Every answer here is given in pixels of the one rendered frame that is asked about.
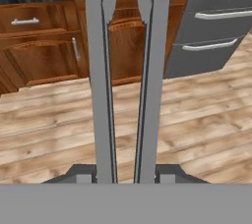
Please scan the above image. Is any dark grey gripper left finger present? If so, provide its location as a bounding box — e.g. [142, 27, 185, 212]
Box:
[41, 163, 98, 185]

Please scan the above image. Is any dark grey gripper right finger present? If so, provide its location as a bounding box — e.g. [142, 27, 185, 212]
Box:
[154, 163, 210, 185]

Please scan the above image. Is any brown wooden drawer front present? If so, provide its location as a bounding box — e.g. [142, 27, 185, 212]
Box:
[0, 2, 56, 34]

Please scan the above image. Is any grey steel fridge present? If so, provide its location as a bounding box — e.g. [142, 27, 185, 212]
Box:
[163, 0, 252, 81]

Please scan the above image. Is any brown wooden cupboard door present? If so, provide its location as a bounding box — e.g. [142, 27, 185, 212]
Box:
[0, 30, 90, 88]
[107, 17, 148, 86]

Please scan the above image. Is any silver cupboard door handle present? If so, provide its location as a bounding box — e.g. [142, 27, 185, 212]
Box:
[71, 36, 82, 62]

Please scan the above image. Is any silver fridge drawer handle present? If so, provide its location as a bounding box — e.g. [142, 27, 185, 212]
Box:
[194, 9, 252, 22]
[181, 37, 239, 52]

